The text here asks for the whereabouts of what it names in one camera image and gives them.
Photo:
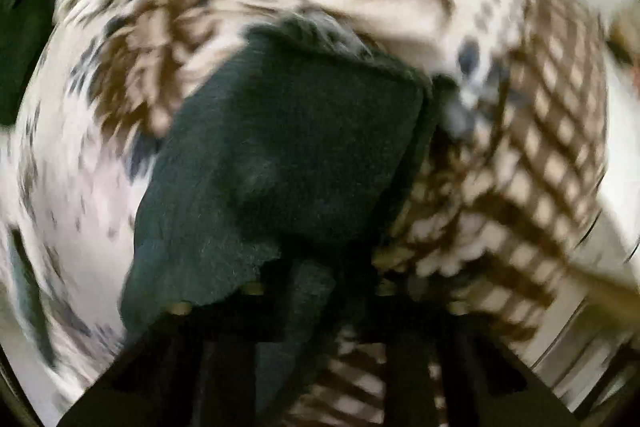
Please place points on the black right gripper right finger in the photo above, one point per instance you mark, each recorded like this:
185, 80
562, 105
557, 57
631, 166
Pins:
441, 368

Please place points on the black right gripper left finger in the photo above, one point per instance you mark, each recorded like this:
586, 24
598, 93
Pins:
200, 356

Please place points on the floral white brown blanket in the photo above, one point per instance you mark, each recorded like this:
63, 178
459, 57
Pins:
505, 191

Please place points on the dark green pants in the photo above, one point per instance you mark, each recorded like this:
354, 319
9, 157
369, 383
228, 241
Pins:
277, 182

